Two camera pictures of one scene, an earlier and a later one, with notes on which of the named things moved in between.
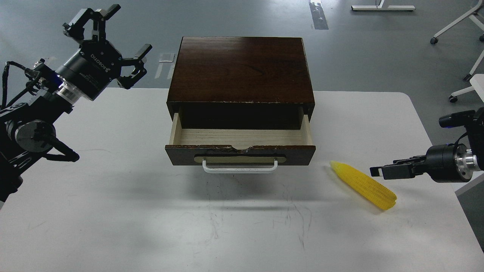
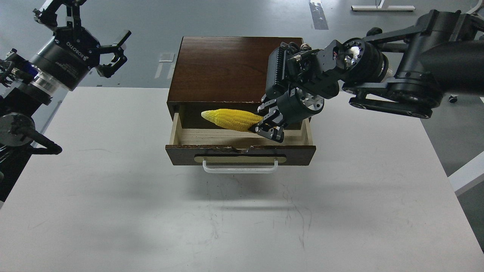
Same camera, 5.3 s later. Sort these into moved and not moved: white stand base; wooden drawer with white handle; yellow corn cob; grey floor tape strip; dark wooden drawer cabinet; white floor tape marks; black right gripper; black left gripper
Moved: black left gripper; black right gripper; yellow corn cob
Not moved: white floor tape marks; wooden drawer with white handle; white stand base; dark wooden drawer cabinet; grey floor tape strip
